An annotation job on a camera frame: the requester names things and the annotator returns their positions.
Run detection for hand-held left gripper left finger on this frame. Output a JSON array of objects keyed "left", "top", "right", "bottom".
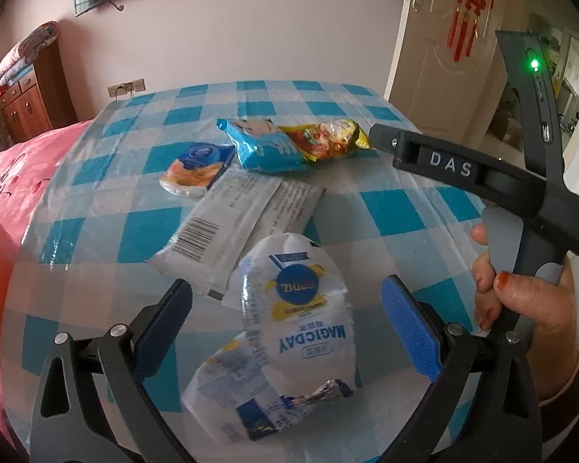
[{"left": 29, "top": 277, "right": 196, "bottom": 463}]

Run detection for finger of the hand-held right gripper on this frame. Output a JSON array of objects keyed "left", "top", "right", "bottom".
[{"left": 368, "top": 123, "right": 422, "bottom": 167}]

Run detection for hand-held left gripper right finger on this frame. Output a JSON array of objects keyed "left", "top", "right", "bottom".
[{"left": 381, "top": 274, "right": 551, "bottom": 463}]

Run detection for yellow green snack bag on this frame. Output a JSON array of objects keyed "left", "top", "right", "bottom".
[{"left": 277, "top": 120, "right": 371, "bottom": 167}]

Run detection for white Magicday snack bag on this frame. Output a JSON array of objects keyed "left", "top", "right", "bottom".
[{"left": 227, "top": 232, "right": 359, "bottom": 408}]

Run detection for light blue snack bag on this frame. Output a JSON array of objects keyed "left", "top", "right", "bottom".
[{"left": 216, "top": 118, "right": 314, "bottom": 174}]

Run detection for white barcode wrapper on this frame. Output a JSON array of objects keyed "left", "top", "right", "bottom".
[{"left": 147, "top": 174, "right": 326, "bottom": 300}]

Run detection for blue biscuit packet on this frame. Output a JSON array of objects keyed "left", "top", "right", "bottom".
[{"left": 159, "top": 142, "right": 237, "bottom": 199}]

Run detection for person's right forearm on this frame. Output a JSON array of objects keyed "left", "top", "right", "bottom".
[{"left": 526, "top": 323, "right": 579, "bottom": 463}]

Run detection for person's right hand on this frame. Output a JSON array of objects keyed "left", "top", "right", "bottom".
[{"left": 469, "top": 223, "right": 579, "bottom": 348}]

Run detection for blue checkered tablecloth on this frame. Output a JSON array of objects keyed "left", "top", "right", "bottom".
[{"left": 0, "top": 79, "right": 532, "bottom": 463}]

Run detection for white door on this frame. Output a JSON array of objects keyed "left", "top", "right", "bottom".
[{"left": 383, "top": 0, "right": 532, "bottom": 131}]

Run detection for red knot door decoration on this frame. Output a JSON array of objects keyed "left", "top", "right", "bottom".
[{"left": 446, "top": 0, "right": 500, "bottom": 61}]

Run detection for pink red bed sheet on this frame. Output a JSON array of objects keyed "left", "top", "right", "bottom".
[{"left": 0, "top": 120, "right": 97, "bottom": 444}]

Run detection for brown wooden cabinet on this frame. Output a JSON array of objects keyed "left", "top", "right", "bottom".
[{"left": 0, "top": 39, "right": 78, "bottom": 145}]

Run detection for folded pink blankets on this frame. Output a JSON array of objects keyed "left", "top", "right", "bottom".
[{"left": 0, "top": 22, "right": 59, "bottom": 85}]

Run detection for wall socket strip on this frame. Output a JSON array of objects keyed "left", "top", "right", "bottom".
[{"left": 107, "top": 78, "right": 148, "bottom": 100}]

